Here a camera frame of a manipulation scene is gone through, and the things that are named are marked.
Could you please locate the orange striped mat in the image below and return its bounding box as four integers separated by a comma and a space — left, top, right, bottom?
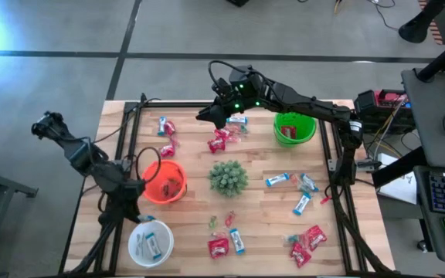
419, 0, 443, 46

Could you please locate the black and red tool case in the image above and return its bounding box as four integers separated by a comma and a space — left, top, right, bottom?
353, 89, 416, 134

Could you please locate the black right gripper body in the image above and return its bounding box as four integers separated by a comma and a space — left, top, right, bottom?
214, 91, 251, 117

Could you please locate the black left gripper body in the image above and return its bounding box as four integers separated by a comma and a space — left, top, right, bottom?
108, 177, 147, 217

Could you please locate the small white box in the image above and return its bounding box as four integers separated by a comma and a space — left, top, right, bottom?
376, 153, 396, 167

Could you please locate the black diagonal bar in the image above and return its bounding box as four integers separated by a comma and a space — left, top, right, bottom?
372, 146, 430, 188

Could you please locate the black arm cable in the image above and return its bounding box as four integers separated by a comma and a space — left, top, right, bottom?
134, 145, 162, 185
207, 59, 243, 90

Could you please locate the white plastic bucket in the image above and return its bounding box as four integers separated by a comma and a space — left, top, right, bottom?
127, 219, 175, 270

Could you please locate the black stand base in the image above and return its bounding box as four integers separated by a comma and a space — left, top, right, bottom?
398, 0, 445, 43

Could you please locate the grey side desk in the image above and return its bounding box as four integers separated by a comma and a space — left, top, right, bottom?
399, 67, 445, 169
413, 165, 445, 263

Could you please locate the grey metal stand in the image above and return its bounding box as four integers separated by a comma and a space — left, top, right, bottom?
0, 154, 39, 277

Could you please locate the black monitor pole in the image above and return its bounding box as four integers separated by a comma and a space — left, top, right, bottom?
415, 30, 445, 82

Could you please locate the green plastic bucket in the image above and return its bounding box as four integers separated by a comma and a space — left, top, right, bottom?
273, 111, 318, 148

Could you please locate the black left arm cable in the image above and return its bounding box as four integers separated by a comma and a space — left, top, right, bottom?
134, 145, 162, 185

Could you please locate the orange pumpkin bucket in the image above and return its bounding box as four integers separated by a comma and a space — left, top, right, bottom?
141, 159, 189, 205

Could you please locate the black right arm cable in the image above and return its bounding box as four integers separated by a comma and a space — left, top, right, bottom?
207, 59, 243, 90

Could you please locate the artificial succulent in patterned pot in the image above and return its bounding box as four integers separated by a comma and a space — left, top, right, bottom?
207, 160, 250, 198

